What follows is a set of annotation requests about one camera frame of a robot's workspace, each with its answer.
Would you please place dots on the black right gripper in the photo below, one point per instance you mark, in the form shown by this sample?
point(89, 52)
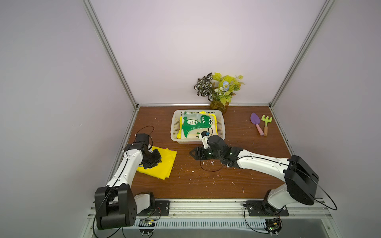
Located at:
point(201, 152)

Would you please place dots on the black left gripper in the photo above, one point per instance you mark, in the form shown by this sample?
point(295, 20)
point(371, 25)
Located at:
point(158, 158)

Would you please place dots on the plain yellow raincoat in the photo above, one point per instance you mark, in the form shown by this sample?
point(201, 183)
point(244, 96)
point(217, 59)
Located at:
point(164, 168)

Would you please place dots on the yellow duck face raincoat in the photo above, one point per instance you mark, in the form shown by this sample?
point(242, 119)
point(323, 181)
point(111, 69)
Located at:
point(214, 123)

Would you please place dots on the green dinosaur print raincoat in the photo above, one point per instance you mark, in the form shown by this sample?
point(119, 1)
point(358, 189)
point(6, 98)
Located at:
point(196, 125)

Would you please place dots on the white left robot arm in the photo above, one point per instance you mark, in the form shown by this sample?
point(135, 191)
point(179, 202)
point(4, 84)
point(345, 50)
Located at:
point(116, 205)

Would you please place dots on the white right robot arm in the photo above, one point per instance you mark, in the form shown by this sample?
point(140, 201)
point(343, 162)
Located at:
point(300, 182)

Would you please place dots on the white perforated plastic basket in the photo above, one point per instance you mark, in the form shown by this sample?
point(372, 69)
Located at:
point(188, 124)

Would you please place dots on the purple toy trowel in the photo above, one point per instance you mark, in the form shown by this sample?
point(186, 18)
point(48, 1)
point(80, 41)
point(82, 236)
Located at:
point(256, 121)

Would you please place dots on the artificial potted plant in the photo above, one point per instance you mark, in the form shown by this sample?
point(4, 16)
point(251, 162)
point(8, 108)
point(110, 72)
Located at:
point(218, 89)

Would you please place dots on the left controller board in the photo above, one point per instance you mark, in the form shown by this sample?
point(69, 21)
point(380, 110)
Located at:
point(147, 227)

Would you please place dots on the controller board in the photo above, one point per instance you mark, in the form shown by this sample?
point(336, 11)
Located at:
point(273, 226)
point(147, 227)

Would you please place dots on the green toy rake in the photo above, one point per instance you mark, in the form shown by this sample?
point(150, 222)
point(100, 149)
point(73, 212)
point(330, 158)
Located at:
point(267, 120)

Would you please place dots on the right controller board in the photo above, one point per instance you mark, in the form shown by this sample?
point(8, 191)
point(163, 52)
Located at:
point(273, 226)

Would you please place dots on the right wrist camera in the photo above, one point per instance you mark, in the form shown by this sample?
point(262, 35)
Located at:
point(204, 136)

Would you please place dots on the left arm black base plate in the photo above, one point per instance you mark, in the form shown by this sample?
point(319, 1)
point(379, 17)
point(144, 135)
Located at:
point(160, 208)

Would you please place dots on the aluminium front rail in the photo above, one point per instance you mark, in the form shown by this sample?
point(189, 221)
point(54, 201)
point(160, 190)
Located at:
point(208, 208)

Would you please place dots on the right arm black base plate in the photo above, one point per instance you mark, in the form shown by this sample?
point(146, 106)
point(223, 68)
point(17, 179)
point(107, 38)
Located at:
point(256, 208)

